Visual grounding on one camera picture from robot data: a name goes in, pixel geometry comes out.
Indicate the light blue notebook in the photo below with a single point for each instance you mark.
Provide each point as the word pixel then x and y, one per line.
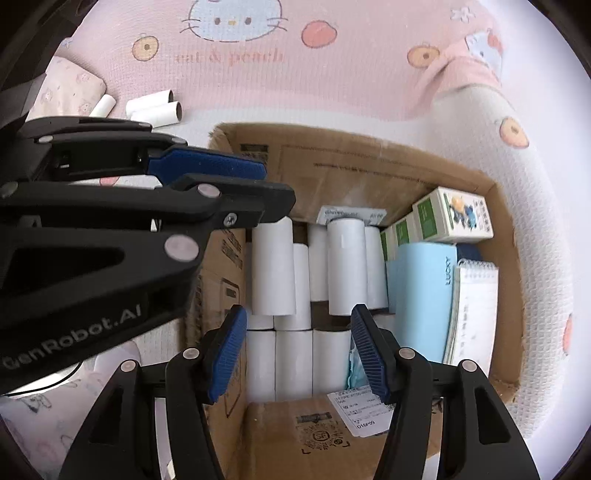
pixel 418 295

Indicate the dark blue object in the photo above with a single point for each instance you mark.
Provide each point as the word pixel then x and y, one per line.
pixel 468 251

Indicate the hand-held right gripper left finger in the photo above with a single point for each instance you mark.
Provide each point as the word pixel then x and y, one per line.
pixel 226 355

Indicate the blue face mask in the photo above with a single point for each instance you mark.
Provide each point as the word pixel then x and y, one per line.
pixel 354 374

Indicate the white paper roll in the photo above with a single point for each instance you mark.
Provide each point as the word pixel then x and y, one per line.
pixel 147 100
pixel 159 115
pixel 102 106

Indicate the white labelled packet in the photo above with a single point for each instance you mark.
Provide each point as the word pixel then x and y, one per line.
pixel 351 213

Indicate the small green white carton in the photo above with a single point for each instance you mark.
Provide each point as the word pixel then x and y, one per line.
pixel 387 242
pixel 406 230

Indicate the white spiral notepad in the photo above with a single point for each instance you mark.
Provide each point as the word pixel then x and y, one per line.
pixel 475 309

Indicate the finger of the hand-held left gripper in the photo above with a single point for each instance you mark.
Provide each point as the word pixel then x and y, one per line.
pixel 207 164
pixel 258 201

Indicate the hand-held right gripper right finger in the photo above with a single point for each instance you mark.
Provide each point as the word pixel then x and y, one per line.
pixel 369 355

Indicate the pink printed blanket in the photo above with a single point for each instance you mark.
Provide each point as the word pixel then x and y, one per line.
pixel 323 69

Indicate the pink patterned pillow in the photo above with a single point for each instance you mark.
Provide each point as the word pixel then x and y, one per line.
pixel 69 85

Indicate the large green white carton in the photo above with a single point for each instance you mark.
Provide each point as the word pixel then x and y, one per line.
pixel 455 214

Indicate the brown cardboard box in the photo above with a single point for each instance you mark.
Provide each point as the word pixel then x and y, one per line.
pixel 346 157

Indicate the stack of white rolls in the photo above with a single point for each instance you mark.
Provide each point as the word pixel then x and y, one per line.
pixel 277 267

